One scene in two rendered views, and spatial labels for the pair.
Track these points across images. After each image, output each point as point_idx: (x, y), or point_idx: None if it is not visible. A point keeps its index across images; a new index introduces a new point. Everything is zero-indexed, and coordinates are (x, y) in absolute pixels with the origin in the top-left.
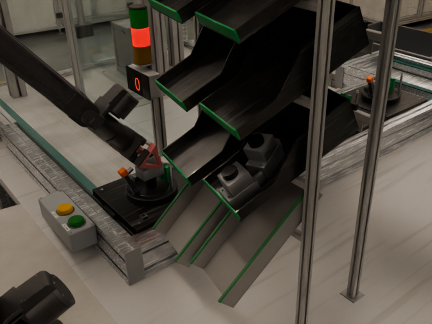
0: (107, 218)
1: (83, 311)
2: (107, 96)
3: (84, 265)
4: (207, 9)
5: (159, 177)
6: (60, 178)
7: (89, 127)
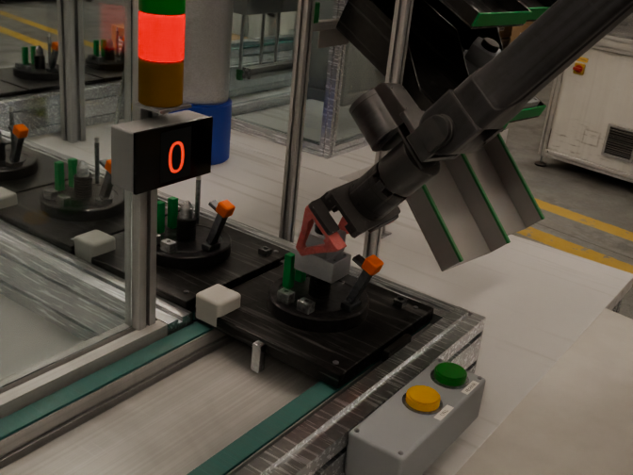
0: (413, 348)
1: (552, 408)
2: (407, 104)
3: (464, 433)
4: None
5: (289, 286)
6: (290, 457)
7: (431, 173)
